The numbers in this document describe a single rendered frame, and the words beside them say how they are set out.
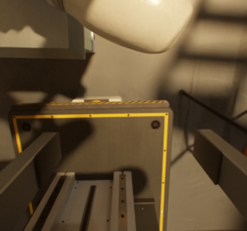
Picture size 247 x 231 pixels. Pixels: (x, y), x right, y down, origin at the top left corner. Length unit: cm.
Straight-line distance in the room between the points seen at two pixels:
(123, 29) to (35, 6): 23
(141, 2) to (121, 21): 3
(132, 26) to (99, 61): 81
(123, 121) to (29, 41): 47
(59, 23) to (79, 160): 61
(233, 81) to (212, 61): 18
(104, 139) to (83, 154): 12
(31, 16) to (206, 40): 91
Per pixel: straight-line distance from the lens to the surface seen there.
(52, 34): 39
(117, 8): 22
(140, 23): 22
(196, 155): 17
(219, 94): 119
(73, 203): 80
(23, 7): 42
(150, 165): 84
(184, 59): 108
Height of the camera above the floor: 102
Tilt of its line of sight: 75 degrees down
